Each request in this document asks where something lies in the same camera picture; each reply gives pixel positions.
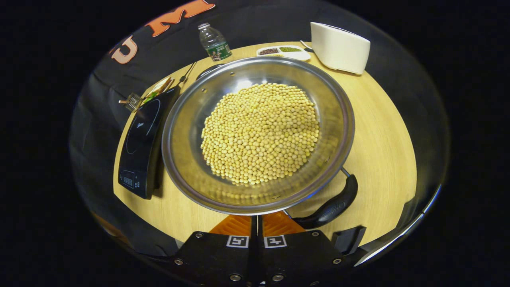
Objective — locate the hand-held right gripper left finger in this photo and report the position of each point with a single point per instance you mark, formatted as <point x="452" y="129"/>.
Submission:
<point x="252" y="261"/>

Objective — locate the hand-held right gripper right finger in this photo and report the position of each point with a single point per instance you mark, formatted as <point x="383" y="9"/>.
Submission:
<point x="262" y="261"/>

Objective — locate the pile of yellow soybeans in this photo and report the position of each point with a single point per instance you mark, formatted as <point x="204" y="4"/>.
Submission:
<point x="259" y="131"/>

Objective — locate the black induction cooktop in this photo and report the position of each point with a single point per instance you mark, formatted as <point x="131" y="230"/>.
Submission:
<point x="139" y="135"/>

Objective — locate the sliced bread sandwich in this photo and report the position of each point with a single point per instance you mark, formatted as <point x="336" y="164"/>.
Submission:
<point x="158" y="89"/>

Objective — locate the clear glass cup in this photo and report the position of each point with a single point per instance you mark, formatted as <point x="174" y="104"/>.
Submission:
<point x="132" y="102"/>

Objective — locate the white divided plate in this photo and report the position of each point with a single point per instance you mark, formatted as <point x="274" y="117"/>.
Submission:
<point x="289" y="56"/>

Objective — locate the pile of dark red beans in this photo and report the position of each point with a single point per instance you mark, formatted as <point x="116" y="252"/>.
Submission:
<point x="269" y="51"/>

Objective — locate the pile of green mung beans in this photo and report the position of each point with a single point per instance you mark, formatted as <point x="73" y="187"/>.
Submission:
<point x="290" y="49"/>

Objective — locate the clear plastic water bottle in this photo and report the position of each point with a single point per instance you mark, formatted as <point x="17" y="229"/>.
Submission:
<point x="215" y="42"/>

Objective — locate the white toaster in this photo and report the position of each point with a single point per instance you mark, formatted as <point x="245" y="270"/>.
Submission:
<point x="338" y="48"/>

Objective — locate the black backdrop cloth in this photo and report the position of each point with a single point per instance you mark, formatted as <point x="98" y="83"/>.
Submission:
<point x="255" y="24"/>

